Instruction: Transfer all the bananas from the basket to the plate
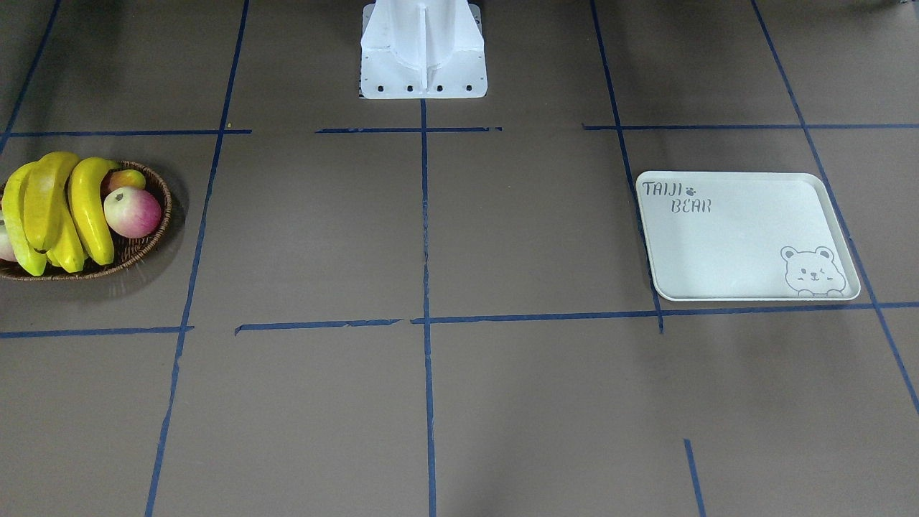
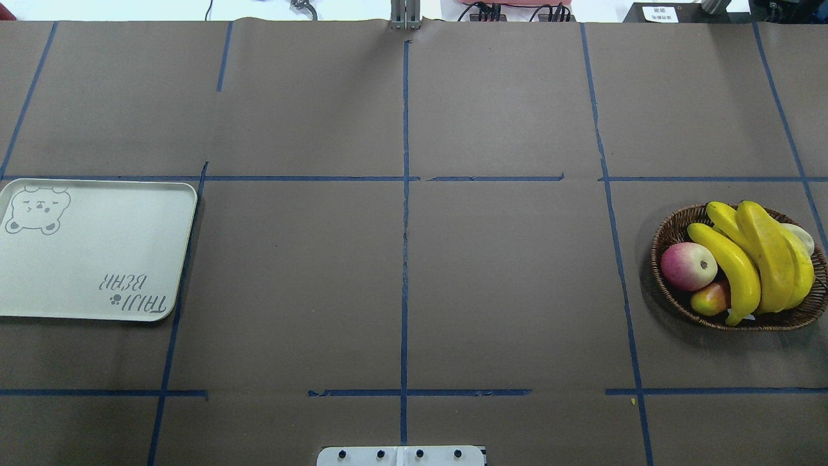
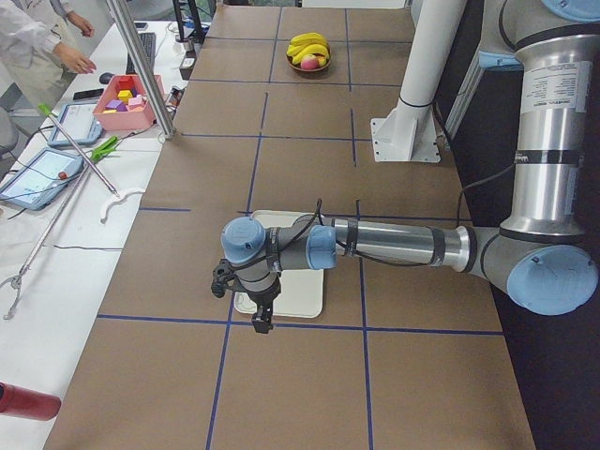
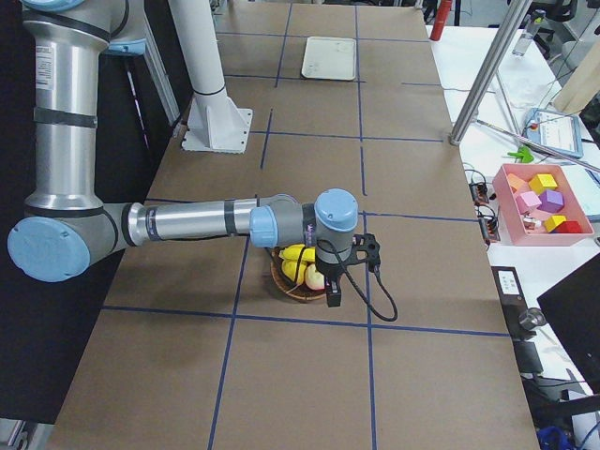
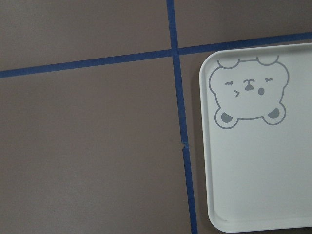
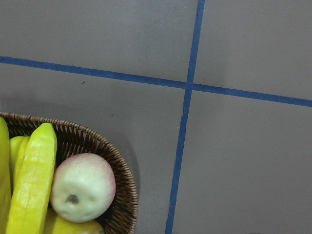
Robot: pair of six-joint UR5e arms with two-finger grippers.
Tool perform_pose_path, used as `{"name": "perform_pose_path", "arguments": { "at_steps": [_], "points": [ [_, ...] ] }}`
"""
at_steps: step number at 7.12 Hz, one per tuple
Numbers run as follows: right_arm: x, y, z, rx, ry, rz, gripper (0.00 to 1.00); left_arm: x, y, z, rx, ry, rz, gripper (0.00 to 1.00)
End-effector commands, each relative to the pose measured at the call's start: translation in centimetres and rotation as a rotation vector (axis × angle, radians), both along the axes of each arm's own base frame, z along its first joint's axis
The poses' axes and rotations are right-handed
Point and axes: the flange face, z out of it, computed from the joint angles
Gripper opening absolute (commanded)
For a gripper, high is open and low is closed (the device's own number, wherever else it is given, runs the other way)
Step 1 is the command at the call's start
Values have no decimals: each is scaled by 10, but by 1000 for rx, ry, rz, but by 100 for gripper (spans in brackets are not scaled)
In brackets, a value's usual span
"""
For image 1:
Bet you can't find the yellow banana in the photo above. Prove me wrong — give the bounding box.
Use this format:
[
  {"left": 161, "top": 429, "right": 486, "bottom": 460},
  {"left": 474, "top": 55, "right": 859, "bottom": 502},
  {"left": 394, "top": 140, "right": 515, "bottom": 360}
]
[
  {"left": 46, "top": 207, "right": 88, "bottom": 274},
  {"left": 2, "top": 162, "right": 48, "bottom": 277},
  {"left": 23, "top": 152, "right": 80, "bottom": 252},
  {"left": 68, "top": 157, "right": 118, "bottom": 266}
]

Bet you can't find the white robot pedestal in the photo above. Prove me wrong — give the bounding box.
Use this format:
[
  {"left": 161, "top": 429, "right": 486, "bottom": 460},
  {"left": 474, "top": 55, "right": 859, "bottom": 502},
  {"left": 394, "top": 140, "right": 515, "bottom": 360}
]
[{"left": 359, "top": 1, "right": 488, "bottom": 99}]

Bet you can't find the white bear tray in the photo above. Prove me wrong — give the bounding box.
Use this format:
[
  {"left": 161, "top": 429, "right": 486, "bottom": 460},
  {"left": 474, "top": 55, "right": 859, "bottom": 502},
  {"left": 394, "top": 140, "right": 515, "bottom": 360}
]
[{"left": 635, "top": 170, "right": 862, "bottom": 302}]

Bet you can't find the red green apple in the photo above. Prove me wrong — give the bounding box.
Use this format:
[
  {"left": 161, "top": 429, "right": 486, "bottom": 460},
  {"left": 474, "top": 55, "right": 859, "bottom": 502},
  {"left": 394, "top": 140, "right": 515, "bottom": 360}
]
[{"left": 103, "top": 186, "right": 163, "bottom": 239}]

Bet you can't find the pink white apple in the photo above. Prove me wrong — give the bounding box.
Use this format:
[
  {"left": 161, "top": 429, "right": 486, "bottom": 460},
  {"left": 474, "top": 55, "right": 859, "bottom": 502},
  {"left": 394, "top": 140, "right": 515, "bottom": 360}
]
[{"left": 0, "top": 219, "right": 17, "bottom": 263}]

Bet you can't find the brown wicker basket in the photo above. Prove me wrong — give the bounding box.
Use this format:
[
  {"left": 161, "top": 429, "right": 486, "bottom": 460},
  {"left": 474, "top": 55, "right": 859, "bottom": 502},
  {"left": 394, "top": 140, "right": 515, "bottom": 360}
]
[{"left": 1, "top": 160, "right": 177, "bottom": 281}]

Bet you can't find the small red yellow fruit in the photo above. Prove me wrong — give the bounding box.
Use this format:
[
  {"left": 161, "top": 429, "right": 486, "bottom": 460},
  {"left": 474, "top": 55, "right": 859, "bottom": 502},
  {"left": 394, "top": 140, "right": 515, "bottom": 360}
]
[{"left": 102, "top": 168, "right": 146, "bottom": 196}]

